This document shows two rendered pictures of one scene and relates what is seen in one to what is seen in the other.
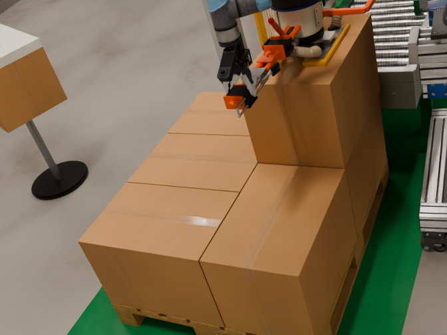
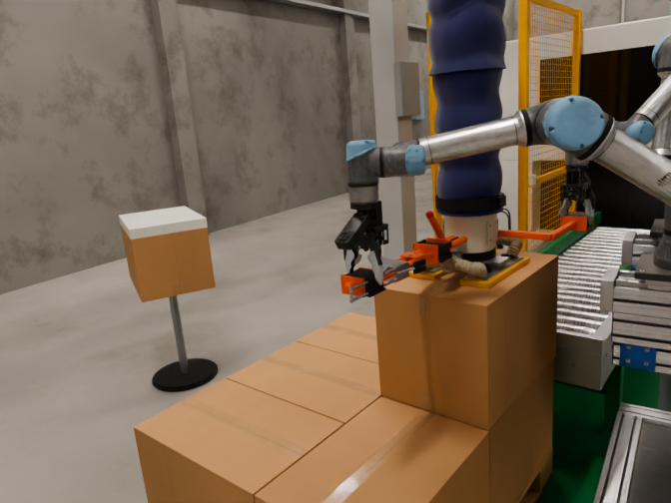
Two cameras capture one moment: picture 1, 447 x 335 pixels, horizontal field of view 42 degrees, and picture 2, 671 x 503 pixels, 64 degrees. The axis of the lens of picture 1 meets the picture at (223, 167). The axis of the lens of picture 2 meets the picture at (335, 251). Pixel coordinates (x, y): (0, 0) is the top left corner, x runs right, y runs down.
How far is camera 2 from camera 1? 69 cm
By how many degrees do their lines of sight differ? 21
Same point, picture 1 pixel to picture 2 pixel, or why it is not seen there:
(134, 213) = (213, 412)
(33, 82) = (186, 258)
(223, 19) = (359, 172)
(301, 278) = not seen: outside the picture
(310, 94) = (460, 314)
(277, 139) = (408, 368)
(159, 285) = not seen: outside the picture
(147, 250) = (201, 461)
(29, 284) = (90, 475)
